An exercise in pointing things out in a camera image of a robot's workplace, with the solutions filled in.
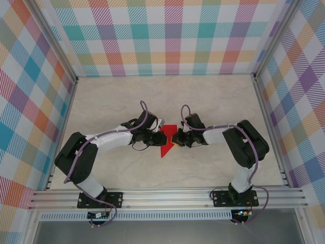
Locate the red paper sheet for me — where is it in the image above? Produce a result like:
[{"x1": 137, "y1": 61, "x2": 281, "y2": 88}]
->
[{"x1": 159, "y1": 124, "x2": 178, "y2": 159}]

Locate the grey metal panel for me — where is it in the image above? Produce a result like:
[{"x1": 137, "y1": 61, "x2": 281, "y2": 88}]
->
[{"x1": 32, "y1": 220, "x2": 305, "y2": 244}]

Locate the left gripper thin black cable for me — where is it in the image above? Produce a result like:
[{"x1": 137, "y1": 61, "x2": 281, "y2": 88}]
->
[{"x1": 132, "y1": 142, "x2": 151, "y2": 151}]

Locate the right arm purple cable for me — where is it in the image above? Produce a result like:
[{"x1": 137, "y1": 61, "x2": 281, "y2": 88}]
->
[{"x1": 180, "y1": 104, "x2": 269, "y2": 226}]

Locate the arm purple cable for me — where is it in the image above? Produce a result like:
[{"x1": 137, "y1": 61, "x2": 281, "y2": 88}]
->
[
  {"x1": 180, "y1": 104, "x2": 269, "y2": 226},
  {"x1": 63, "y1": 101, "x2": 150, "y2": 228}
]

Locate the aluminium mounting rail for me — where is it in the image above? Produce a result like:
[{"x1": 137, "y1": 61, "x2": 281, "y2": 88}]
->
[{"x1": 27, "y1": 187, "x2": 310, "y2": 211}]

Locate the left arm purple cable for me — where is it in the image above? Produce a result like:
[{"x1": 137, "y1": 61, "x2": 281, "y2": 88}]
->
[{"x1": 63, "y1": 101, "x2": 150, "y2": 228}]

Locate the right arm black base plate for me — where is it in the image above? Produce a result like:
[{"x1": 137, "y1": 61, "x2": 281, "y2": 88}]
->
[{"x1": 211, "y1": 189, "x2": 259, "y2": 208}]

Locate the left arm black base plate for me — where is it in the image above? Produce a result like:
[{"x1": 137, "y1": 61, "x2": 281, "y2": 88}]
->
[{"x1": 77, "y1": 192, "x2": 124, "y2": 209}]

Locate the perforated metal cable tray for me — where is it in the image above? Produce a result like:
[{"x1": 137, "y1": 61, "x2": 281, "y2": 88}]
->
[{"x1": 39, "y1": 211, "x2": 234, "y2": 222}]

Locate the aluminium side rail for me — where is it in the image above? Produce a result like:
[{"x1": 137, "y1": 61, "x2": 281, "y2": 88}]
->
[
  {"x1": 43, "y1": 77, "x2": 79, "y2": 191},
  {"x1": 252, "y1": 75, "x2": 290, "y2": 188}
]

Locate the aluminium frame post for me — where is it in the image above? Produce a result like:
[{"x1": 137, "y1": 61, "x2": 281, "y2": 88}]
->
[
  {"x1": 253, "y1": 0, "x2": 300, "y2": 81},
  {"x1": 29, "y1": 0, "x2": 79, "y2": 83}
]

